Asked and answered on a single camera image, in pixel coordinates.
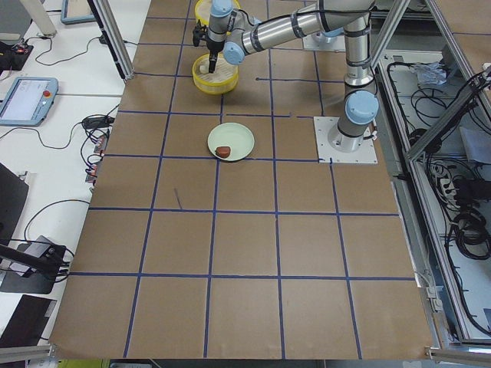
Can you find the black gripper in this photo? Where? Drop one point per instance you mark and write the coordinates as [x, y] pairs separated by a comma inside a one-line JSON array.
[[214, 47]]

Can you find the white steamed bun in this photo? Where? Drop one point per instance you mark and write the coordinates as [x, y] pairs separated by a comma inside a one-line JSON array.
[[202, 69]]

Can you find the yellow top steamer layer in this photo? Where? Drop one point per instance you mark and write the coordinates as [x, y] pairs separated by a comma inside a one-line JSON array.
[[206, 10]]

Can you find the yellow steamer layer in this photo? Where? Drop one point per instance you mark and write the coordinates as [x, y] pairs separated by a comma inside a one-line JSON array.
[[222, 81], [206, 10]]

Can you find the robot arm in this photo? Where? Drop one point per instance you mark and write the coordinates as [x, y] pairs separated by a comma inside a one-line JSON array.
[[234, 34]]

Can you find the yellow bottom steamer layer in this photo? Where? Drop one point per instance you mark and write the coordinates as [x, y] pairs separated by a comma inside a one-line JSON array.
[[222, 81]]

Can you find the light green plate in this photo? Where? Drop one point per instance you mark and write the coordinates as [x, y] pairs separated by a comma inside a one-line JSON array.
[[235, 135]]

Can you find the black power brick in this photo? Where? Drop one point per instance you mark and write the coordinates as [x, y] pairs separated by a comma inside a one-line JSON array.
[[97, 122]]

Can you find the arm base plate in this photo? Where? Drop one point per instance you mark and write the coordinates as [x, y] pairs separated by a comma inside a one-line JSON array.
[[333, 147]]

